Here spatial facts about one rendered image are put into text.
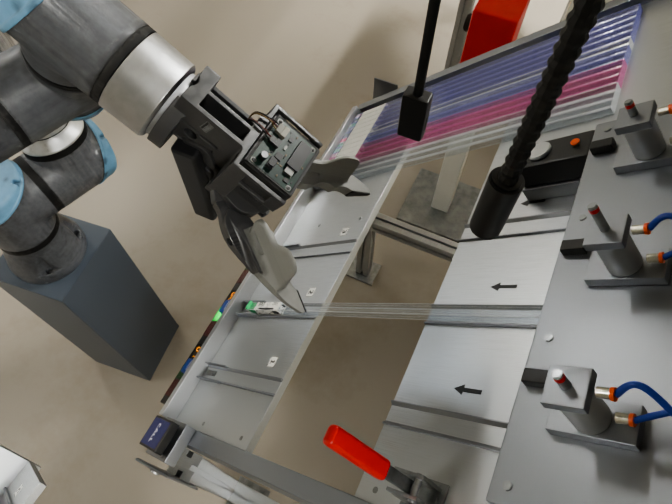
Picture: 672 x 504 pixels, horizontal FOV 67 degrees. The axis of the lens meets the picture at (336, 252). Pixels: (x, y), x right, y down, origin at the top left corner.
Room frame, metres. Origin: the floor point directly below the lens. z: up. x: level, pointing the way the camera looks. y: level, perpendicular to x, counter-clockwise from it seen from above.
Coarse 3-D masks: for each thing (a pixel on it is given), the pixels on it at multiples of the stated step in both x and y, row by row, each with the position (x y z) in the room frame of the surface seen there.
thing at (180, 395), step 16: (352, 112) 0.74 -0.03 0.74; (336, 144) 0.66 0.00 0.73; (304, 192) 0.55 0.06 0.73; (304, 208) 0.52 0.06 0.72; (288, 224) 0.48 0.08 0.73; (240, 288) 0.36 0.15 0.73; (240, 304) 0.33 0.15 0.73; (224, 320) 0.30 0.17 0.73; (208, 336) 0.28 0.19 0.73; (224, 336) 0.28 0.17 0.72; (208, 352) 0.25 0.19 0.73; (192, 368) 0.23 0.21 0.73; (192, 384) 0.21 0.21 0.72; (176, 400) 0.18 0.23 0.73; (176, 416) 0.16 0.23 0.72
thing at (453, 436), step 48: (624, 96) 0.42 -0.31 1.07; (480, 192) 0.37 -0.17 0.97; (480, 240) 0.29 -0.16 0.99; (528, 240) 0.26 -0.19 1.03; (480, 288) 0.22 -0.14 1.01; (528, 288) 0.21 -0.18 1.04; (432, 336) 0.18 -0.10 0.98; (480, 336) 0.17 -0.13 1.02; (528, 336) 0.16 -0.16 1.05; (432, 384) 0.13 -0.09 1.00; (480, 384) 0.12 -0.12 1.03; (384, 432) 0.09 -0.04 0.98; (432, 432) 0.08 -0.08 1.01; (480, 432) 0.08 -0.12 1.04; (384, 480) 0.05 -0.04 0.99; (480, 480) 0.04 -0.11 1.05
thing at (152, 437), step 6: (156, 420) 0.14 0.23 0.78; (162, 420) 0.14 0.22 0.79; (150, 426) 0.14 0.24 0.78; (156, 426) 0.13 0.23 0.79; (162, 426) 0.13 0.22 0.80; (150, 432) 0.13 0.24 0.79; (156, 432) 0.13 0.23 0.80; (162, 432) 0.12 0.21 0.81; (144, 438) 0.12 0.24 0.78; (150, 438) 0.12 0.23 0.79; (156, 438) 0.12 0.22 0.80; (150, 444) 0.11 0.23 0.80; (156, 444) 0.11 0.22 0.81
